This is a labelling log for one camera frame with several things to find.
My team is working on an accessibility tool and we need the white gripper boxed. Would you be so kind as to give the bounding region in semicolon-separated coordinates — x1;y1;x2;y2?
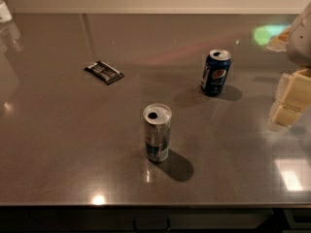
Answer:
268;2;311;131

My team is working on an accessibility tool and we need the blue pepsi can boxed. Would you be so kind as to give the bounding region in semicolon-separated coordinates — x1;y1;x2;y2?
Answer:
201;49;231;96

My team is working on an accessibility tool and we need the silver redbull can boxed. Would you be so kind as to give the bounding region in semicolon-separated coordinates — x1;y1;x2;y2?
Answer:
143;103;172;163

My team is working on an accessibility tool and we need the black snack packet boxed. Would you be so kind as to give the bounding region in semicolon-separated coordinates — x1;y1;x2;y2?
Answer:
85;61;124;85

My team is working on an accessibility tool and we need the white object at table corner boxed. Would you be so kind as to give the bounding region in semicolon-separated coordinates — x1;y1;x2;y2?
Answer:
0;0;13;23

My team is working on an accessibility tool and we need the black drawer handle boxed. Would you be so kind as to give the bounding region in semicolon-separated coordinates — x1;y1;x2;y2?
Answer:
133;218;170;233

